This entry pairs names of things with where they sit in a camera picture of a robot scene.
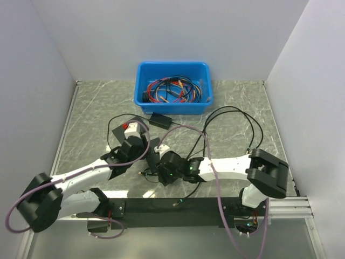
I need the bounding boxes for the black power adapter brick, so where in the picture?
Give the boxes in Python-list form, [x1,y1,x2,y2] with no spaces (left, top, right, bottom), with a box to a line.
[149,113,173,130]

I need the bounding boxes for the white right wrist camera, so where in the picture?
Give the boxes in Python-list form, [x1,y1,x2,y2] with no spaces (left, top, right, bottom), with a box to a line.
[154,144,170,154]

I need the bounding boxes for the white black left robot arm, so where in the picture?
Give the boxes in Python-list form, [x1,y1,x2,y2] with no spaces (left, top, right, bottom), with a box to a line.
[15,134,151,233]

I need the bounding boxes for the black network switch with ports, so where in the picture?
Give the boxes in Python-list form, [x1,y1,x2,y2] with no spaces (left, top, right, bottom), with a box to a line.
[112,125,125,144]

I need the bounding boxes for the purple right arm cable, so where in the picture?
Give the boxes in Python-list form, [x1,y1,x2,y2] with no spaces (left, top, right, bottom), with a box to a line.
[158,125,270,259]

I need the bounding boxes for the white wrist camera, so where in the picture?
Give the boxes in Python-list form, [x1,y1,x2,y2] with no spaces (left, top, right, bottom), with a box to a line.
[154,144,170,154]
[122,122,141,139]

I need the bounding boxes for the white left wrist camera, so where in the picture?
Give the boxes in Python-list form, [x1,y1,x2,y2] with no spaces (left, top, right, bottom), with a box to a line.
[122,122,141,139]

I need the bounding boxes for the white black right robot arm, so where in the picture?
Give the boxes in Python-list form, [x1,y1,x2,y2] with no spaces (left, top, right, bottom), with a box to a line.
[154,145,289,215]

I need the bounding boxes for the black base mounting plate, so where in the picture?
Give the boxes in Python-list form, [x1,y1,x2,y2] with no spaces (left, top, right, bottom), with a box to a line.
[75,197,267,233]

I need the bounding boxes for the thin black adapter cord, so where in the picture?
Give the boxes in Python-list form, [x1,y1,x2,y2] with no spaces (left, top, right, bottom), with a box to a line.
[107,113,151,148]

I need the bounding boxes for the blue plastic bin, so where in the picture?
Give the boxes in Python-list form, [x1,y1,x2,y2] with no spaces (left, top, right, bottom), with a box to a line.
[134,62,213,115]

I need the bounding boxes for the black switch box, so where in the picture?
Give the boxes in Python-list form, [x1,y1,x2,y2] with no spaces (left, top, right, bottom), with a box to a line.
[146,138,160,175]

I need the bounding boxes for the tangled coloured cables in bin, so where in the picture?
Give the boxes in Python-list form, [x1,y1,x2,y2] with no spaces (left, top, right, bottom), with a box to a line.
[142,75,211,105]

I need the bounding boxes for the black patch cable teal plug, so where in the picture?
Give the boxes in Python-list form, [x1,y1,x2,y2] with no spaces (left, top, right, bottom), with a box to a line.
[137,106,264,184]

